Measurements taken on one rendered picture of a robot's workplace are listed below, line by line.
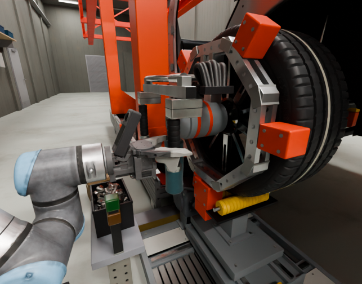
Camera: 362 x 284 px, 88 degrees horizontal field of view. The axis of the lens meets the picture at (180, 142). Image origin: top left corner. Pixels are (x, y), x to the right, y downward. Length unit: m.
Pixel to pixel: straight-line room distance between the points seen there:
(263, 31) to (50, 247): 0.64
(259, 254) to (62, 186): 0.89
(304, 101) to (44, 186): 0.63
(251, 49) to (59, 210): 0.61
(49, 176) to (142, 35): 0.80
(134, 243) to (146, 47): 0.87
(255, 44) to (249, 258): 0.87
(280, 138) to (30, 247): 0.52
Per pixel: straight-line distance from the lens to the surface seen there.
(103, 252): 0.77
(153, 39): 1.08
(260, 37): 0.59
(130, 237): 0.79
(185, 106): 0.49
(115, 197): 0.62
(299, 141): 0.53
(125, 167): 0.49
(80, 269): 1.38
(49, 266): 0.40
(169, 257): 1.22
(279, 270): 1.14
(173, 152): 0.45
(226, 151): 0.84
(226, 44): 0.66
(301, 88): 0.59
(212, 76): 0.52
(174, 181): 0.88
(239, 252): 1.06
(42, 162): 0.46
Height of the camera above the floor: 0.99
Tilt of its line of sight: 18 degrees down
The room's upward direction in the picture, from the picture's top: straight up
